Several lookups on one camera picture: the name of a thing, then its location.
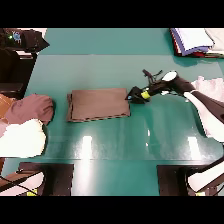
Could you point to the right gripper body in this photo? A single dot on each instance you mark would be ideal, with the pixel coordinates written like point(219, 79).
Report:
point(137, 94)

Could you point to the brown garment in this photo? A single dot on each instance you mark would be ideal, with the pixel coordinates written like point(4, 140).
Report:
point(98, 104)

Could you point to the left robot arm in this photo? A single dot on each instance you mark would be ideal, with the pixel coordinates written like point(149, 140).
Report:
point(29, 182)

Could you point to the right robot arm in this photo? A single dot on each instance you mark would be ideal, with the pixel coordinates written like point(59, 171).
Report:
point(181, 84)

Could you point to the pale pink garment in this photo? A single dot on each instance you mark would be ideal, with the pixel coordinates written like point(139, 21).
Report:
point(211, 85)

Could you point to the white folded garment purple edge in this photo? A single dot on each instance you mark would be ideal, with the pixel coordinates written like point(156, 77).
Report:
point(193, 39)

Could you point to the cream folded garment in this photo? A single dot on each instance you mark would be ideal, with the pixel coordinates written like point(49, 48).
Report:
point(216, 38)

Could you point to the mauve garment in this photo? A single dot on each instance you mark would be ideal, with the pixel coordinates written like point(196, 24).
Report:
point(31, 107)

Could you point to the black chair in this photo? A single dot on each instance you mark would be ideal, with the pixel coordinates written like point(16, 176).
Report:
point(11, 71)

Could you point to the tan garment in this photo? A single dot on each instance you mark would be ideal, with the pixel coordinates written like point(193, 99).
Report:
point(5, 105)

